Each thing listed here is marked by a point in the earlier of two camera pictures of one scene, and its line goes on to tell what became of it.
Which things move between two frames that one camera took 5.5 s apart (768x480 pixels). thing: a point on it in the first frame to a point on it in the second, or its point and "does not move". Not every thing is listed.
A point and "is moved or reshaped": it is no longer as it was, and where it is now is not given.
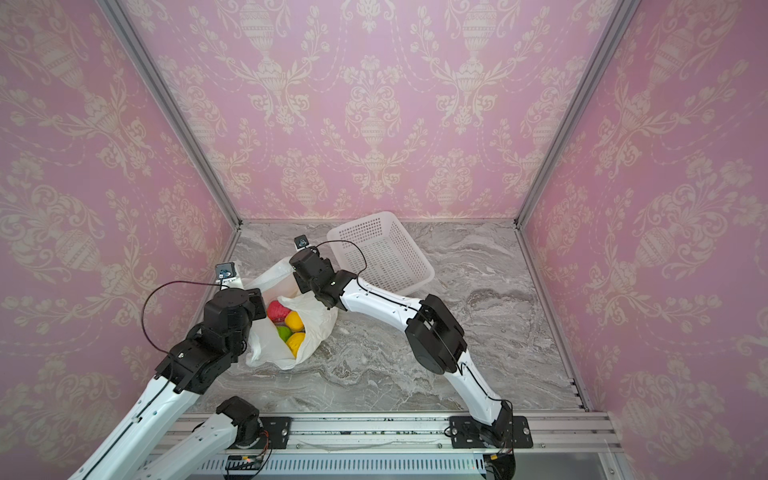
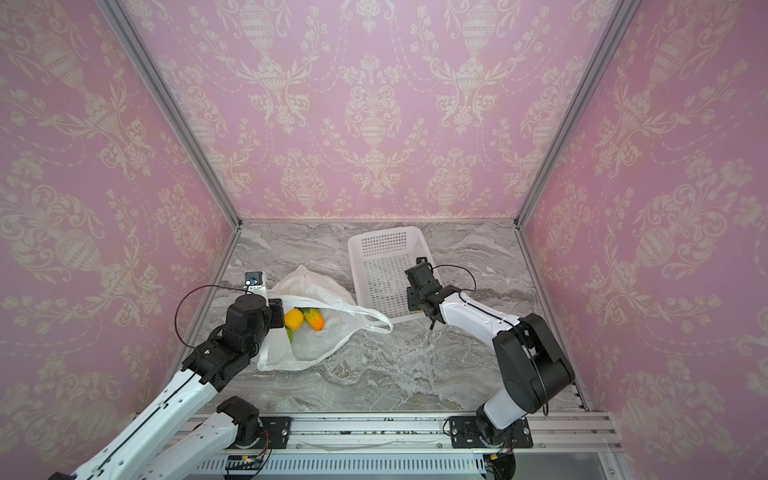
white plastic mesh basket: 393,261 is moved or reshaped
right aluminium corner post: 622,15 does not move
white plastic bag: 266,347 is moved or reshaped
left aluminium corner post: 134,45 does not move
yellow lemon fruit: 295,322 does not move
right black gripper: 302,264 to 428,306
